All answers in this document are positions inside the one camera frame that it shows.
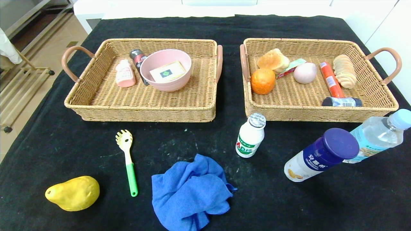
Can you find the white milk drink bottle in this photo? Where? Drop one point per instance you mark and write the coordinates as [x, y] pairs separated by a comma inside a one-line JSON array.
[[250, 136]]

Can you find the white bottle blue cap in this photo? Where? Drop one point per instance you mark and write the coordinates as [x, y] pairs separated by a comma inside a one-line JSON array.
[[321, 155]]

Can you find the clear water bottle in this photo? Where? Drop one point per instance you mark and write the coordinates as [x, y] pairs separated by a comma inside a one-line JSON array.
[[375, 134]]

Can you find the pink bowl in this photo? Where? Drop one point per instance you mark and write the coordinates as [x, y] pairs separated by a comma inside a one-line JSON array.
[[173, 86]]

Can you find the white card box blue diamond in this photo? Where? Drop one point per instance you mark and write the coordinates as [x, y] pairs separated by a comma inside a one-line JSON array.
[[167, 73]]

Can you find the orange fruit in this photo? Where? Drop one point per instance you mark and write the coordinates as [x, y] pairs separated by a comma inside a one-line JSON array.
[[262, 81]]

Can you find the blue cloth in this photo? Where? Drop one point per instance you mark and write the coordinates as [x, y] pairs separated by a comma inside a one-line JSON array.
[[189, 192]]

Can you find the golden bread bun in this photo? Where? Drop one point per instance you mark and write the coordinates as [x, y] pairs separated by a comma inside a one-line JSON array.
[[271, 61]]

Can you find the black tube red label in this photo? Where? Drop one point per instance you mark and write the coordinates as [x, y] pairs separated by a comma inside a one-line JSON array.
[[138, 59]]

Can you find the small pink bottle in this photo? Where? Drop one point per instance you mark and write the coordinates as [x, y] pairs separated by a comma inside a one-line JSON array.
[[124, 75]]

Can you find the green red snack pack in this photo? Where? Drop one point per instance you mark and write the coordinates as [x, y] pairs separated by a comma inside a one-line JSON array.
[[294, 65]]

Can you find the pale pink egg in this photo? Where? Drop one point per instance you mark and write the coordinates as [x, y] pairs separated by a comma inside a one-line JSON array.
[[305, 73]]

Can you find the black table cloth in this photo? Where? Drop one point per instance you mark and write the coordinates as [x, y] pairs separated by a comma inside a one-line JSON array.
[[289, 199]]

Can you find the orange sausage stick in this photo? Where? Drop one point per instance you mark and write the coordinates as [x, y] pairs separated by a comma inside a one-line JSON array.
[[330, 80]]

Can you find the white counter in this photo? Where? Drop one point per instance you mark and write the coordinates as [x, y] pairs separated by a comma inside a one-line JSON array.
[[128, 8]]

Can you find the beige ridged bread roll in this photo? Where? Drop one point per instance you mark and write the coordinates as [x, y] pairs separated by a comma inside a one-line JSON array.
[[344, 70]]

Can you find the yellow pear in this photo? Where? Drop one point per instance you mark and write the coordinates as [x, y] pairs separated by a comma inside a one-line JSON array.
[[74, 194]]

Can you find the beige metal trolley rack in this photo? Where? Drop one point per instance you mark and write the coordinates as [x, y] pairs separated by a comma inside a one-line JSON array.
[[22, 80]]

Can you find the white hanging cloth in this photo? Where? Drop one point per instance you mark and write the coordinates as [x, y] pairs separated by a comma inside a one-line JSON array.
[[8, 48]]

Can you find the metal shelf frame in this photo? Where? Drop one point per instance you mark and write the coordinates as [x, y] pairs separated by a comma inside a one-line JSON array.
[[32, 14]]

